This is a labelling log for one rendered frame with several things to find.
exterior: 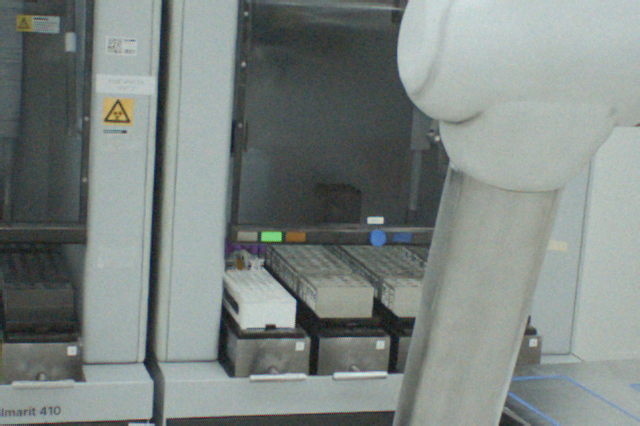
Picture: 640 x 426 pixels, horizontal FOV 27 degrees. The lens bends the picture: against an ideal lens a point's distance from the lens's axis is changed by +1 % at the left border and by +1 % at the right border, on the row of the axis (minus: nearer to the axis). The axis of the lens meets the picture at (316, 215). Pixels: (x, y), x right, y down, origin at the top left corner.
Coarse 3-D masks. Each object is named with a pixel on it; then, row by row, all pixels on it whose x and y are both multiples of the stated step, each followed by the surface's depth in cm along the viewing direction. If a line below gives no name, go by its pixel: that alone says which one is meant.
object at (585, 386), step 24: (600, 360) 231; (624, 360) 233; (528, 384) 215; (552, 384) 216; (576, 384) 217; (600, 384) 218; (624, 384) 219; (504, 408) 204; (528, 408) 204; (552, 408) 204; (576, 408) 205; (600, 408) 206; (624, 408) 207
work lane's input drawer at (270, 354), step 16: (224, 320) 245; (224, 336) 243; (240, 336) 235; (256, 336) 234; (272, 336) 235; (288, 336) 236; (304, 336) 238; (240, 352) 234; (256, 352) 234; (272, 352) 235; (288, 352) 236; (304, 352) 237; (240, 368) 234; (256, 368) 235; (272, 368) 235; (288, 368) 237; (304, 368) 238
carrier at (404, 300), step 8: (392, 288) 249; (400, 288) 248; (408, 288) 249; (416, 288) 249; (392, 296) 249; (400, 296) 248; (408, 296) 249; (416, 296) 249; (392, 304) 249; (400, 304) 249; (408, 304) 249; (416, 304) 250; (400, 312) 249; (408, 312) 250; (416, 312) 250
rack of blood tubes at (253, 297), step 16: (240, 272) 257; (256, 272) 258; (240, 288) 246; (256, 288) 247; (272, 288) 247; (224, 304) 251; (240, 304) 238; (256, 304) 236; (272, 304) 237; (288, 304) 238; (240, 320) 238; (256, 320) 237; (272, 320) 238; (288, 320) 239
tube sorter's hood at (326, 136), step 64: (256, 0) 229; (320, 0) 233; (384, 0) 237; (256, 64) 232; (320, 64) 235; (384, 64) 238; (256, 128) 234; (320, 128) 237; (384, 128) 241; (256, 192) 236; (320, 192) 240; (384, 192) 243
